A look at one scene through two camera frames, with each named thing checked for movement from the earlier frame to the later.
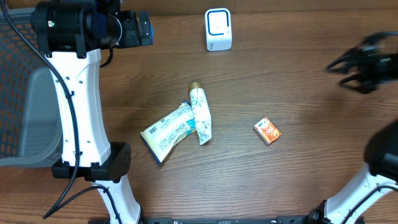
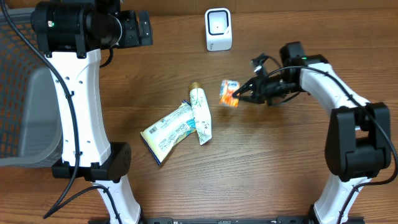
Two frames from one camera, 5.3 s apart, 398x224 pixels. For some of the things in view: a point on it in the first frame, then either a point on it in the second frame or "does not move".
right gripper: [360, 56] to [254, 83]
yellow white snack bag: [160, 137] does not move
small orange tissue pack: [267, 130] to [227, 88]
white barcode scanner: [218, 29] does not move
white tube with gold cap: [201, 111] does not move
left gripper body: [131, 35] does not move
